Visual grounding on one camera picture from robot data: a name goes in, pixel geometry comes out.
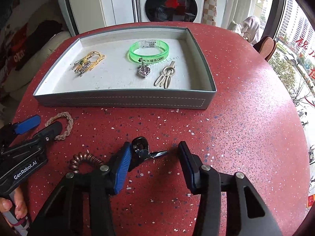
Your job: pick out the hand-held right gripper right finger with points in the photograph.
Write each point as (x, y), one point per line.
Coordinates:
(188, 167)

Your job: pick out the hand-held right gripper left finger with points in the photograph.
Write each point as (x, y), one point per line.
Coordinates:
(122, 169)

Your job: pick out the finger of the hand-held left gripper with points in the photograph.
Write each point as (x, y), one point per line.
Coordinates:
(27, 124)
(49, 131)

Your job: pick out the dark hair claw clip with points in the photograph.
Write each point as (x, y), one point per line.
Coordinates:
(141, 150)

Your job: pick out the silver barrette hair clip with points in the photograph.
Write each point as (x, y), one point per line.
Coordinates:
(77, 66)

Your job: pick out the grey jewelry tray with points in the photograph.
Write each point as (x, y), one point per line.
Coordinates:
(123, 78)

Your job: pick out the beige cutout hair clip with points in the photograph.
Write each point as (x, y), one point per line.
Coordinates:
(165, 76)

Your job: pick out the silver heart charm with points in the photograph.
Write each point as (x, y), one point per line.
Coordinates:
(142, 71)

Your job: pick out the green translucent bangle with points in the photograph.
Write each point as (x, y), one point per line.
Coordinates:
(157, 55)

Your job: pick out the person's left hand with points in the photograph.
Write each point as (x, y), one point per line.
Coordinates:
(21, 206)

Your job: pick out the red printed clothing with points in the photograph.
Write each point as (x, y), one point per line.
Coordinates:
(14, 54)

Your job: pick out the dark clothing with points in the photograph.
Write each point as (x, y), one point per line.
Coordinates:
(41, 39)

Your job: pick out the cream sofa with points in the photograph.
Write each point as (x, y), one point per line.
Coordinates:
(59, 41)

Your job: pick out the white cabinet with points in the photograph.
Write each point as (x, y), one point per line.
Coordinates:
(98, 2)

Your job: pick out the checkered cloth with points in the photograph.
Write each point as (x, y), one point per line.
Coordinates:
(209, 6)

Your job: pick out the white front-load washing machine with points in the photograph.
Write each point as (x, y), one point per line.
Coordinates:
(172, 0)

